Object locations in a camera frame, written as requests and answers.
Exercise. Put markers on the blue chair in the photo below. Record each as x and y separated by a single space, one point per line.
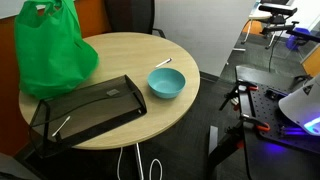
295 41

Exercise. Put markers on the black office chair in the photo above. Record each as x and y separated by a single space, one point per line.
130 16

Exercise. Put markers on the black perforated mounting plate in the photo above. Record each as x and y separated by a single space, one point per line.
266 106

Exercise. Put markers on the orange chair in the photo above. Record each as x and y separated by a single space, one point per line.
254 28

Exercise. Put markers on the metal table leg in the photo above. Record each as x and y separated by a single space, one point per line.
139 163

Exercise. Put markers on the black mesh desk tray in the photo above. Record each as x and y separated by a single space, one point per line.
95 103

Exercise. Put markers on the green fabric shopping bag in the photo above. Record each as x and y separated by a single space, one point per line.
50 56

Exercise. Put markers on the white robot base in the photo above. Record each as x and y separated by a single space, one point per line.
300 106

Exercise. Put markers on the black robot stand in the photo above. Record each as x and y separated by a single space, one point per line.
260 75

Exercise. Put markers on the white pen with dark tip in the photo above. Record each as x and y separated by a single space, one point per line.
163 62

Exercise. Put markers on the black camera stand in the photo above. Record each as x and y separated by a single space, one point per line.
278 28

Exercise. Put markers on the black camera on stand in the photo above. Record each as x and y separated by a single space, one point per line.
277 9

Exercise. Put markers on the teal green bowl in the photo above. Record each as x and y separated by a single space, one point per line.
166 83

